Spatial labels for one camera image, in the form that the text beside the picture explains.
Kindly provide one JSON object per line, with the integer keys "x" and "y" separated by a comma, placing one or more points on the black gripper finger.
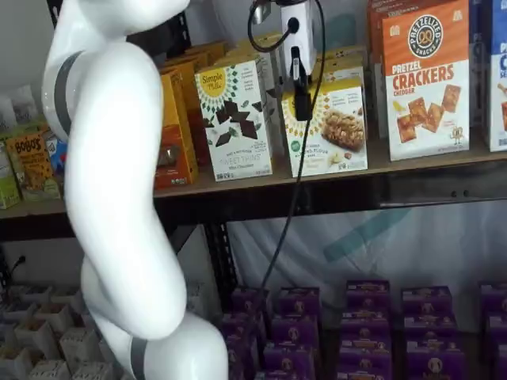
{"x": 303, "y": 103}

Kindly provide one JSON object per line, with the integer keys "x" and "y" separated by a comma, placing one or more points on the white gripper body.
{"x": 307, "y": 35}

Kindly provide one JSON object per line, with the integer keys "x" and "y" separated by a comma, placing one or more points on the Simple Mills almond flour box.
{"x": 336, "y": 130}
{"x": 340, "y": 73}
{"x": 344, "y": 55}

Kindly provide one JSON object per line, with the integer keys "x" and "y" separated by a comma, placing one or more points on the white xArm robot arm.
{"x": 115, "y": 158}

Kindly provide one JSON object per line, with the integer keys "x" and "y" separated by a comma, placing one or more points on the Simple Mills Sweet Thins box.
{"x": 265, "y": 41}
{"x": 277, "y": 130}
{"x": 237, "y": 158}

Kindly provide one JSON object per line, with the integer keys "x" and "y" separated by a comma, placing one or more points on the long wooden shelf board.
{"x": 376, "y": 166}

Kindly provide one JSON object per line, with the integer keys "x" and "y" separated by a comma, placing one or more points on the orange brownie box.
{"x": 198, "y": 130}
{"x": 208, "y": 50}
{"x": 180, "y": 158}

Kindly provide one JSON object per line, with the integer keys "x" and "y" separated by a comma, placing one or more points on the black metal shelf rack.
{"x": 336, "y": 198}

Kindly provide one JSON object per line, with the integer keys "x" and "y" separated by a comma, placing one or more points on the orange Pretzel Crackers cheddar box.
{"x": 428, "y": 118}

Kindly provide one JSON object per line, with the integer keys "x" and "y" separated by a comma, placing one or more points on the blue white pretzel crackers box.
{"x": 479, "y": 59}
{"x": 499, "y": 118}

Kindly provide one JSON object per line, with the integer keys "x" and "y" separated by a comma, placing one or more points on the purple snack box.
{"x": 425, "y": 302}
{"x": 368, "y": 297}
{"x": 283, "y": 376}
{"x": 497, "y": 330}
{"x": 435, "y": 362}
{"x": 295, "y": 330}
{"x": 366, "y": 343}
{"x": 495, "y": 299}
{"x": 364, "y": 366}
{"x": 366, "y": 324}
{"x": 289, "y": 358}
{"x": 243, "y": 302}
{"x": 245, "y": 350}
{"x": 241, "y": 324}
{"x": 429, "y": 327}
{"x": 299, "y": 302}

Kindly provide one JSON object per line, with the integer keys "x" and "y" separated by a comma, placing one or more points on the blue Z Bar box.
{"x": 57, "y": 154}

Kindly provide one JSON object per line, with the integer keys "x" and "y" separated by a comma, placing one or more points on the yellow Bobo's box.
{"x": 31, "y": 166}

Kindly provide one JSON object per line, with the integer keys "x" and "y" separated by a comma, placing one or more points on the green snack box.
{"x": 20, "y": 132}
{"x": 8, "y": 178}

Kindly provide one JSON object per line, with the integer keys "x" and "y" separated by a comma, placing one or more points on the short wooden shelf board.
{"x": 35, "y": 210}

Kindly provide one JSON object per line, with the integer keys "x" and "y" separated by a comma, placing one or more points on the white tarp with teal print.
{"x": 435, "y": 245}

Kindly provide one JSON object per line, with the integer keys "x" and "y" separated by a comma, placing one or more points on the white pouch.
{"x": 7, "y": 115}
{"x": 24, "y": 109}

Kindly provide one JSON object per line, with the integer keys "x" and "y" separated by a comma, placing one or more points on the white open carton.
{"x": 67, "y": 299}
{"x": 53, "y": 316}
{"x": 16, "y": 364}
{"x": 12, "y": 312}
{"x": 49, "y": 372}
{"x": 41, "y": 338}
{"x": 79, "y": 350}
{"x": 93, "y": 373}
{"x": 36, "y": 295}

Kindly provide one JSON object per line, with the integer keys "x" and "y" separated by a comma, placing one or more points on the black wall plug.
{"x": 19, "y": 262}

